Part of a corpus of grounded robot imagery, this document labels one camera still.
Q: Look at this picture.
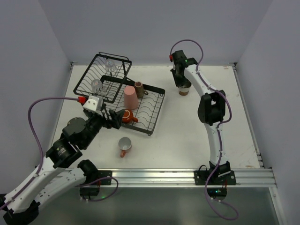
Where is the red orange mug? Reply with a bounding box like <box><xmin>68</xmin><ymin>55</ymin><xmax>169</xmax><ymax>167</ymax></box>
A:
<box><xmin>122</xmin><ymin>109</ymin><xmax>138</xmax><ymax>124</ymax></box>

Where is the pink mug white inside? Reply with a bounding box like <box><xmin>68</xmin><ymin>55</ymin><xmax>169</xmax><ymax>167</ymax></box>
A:
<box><xmin>118</xmin><ymin>137</ymin><xmax>132</xmax><ymax>158</ymax></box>

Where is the white and brown cup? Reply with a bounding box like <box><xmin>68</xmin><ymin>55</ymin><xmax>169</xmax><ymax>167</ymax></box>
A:
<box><xmin>179</xmin><ymin>87</ymin><xmax>190</xmax><ymax>96</ymax></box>

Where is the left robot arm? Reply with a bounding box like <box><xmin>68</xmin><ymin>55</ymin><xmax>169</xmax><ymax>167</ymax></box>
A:
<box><xmin>0</xmin><ymin>110</ymin><xmax>125</xmax><ymax>225</ymax></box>

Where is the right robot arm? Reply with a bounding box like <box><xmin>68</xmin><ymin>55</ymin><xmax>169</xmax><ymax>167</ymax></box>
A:
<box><xmin>169</xmin><ymin>50</ymin><xmax>231</xmax><ymax>178</ymax></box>

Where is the tall pink cup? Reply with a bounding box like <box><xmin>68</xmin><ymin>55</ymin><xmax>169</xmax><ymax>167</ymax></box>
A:
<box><xmin>123</xmin><ymin>86</ymin><xmax>139</xmax><ymax>110</ymax></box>

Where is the clear glass near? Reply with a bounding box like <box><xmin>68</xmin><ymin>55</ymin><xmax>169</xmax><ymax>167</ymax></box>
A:
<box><xmin>91</xmin><ymin>79</ymin><xmax>104</xmax><ymax>94</ymax></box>

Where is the clear glass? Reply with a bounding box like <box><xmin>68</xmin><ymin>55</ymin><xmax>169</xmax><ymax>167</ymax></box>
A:
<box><xmin>105</xmin><ymin>59</ymin><xmax>117</xmax><ymax>73</ymax></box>
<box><xmin>91</xmin><ymin>79</ymin><xmax>104</xmax><ymax>94</ymax></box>

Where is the clear glass far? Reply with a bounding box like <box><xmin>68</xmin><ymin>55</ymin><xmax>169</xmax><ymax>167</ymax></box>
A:
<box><xmin>105</xmin><ymin>59</ymin><xmax>117</xmax><ymax>73</ymax></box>

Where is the left control box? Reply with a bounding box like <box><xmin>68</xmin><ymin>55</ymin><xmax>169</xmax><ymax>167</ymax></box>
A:
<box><xmin>79</xmin><ymin>187</ymin><xmax>99</xmax><ymax>199</ymax></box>

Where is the control box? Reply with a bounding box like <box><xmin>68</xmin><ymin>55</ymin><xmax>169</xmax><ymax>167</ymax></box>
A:
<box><xmin>207</xmin><ymin>187</ymin><xmax>227</xmax><ymax>201</ymax></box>
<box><xmin>79</xmin><ymin>187</ymin><xmax>99</xmax><ymax>199</ymax></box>

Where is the right control box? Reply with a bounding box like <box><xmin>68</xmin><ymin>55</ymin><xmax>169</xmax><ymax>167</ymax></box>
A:
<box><xmin>207</xmin><ymin>187</ymin><xmax>227</xmax><ymax>201</ymax></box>

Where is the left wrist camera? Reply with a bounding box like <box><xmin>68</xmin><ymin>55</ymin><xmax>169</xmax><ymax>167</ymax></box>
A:
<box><xmin>82</xmin><ymin>96</ymin><xmax>103</xmax><ymax>115</ymax></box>

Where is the black wire dish rack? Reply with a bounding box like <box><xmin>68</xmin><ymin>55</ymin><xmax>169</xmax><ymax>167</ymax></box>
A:
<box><xmin>73</xmin><ymin>52</ymin><xmax>165</xmax><ymax>136</ymax></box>

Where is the brown mug with handle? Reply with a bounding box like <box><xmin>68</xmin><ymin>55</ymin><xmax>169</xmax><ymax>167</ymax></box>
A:
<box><xmin>134</xmin><ymin>82</ymin><xmax>149</xmax><ymax>98</ymax></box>

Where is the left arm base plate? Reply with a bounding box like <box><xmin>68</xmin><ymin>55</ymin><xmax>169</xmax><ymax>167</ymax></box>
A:
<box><xmin>95</xmin><ymin>170</ymin><xmax>113</xmax><ymax>186</ymax></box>

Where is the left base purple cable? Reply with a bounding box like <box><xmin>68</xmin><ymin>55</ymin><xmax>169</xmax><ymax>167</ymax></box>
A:
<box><xmin>82</xmin><ymin>177</ymin><xmax>119</xmax><ymax>202</ymax></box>

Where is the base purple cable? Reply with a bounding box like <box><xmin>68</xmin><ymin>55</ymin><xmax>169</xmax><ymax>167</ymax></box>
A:
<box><xmin>82</xmin><ymin>177</ymin><xmax>119</xmax><ymax>202</ymax></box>
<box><xmin>204</xmin><ymin>126</ymin><xmax>240</xmax><ymax>223</ymax></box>

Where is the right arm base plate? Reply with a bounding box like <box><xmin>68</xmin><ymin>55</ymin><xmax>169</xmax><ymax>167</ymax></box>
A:
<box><xmin>194</xmin><ymin>170</ymin><xmax>237</xmax><ymax>186</ymax></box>

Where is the aluminium mounting rail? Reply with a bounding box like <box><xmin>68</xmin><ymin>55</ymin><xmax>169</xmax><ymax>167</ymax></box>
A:
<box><xmin>18</xmin><ymin>167</ymin><xmax>277</xmax><ymax>225</ymax></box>

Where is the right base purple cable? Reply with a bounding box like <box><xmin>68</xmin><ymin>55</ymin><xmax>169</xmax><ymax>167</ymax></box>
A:
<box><xmin>204</xmin><ymin>126</ymin><xmax>240</xmax><ymax>223</ymax></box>

